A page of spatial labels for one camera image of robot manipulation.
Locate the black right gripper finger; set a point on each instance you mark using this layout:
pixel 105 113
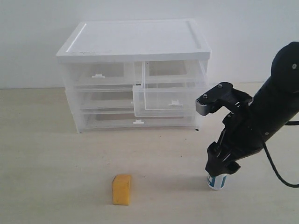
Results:
pixel 214 165
pixel 232 167

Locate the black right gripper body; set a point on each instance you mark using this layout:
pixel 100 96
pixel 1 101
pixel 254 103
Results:
pixel 228 147

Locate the white blue medicine bottle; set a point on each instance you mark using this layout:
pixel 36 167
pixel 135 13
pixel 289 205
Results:
pixel 216 182

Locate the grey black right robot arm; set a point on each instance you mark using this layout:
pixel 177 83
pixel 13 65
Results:
pixel 252 120

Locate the clear middle wide drawer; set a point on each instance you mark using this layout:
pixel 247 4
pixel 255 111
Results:
pixel 100 99

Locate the clear wide drawer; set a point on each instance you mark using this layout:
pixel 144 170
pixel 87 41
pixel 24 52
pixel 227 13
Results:
pixel 129 120
pixel 100 99

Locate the white plastic drawer cabinet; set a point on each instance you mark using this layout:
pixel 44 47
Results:
pixel 135 42

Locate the clear bottom wide drawer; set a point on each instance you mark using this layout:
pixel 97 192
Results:
pixel 129 120

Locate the yellow sponge block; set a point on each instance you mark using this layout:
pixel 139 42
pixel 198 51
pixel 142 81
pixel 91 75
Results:
pixel 121 189

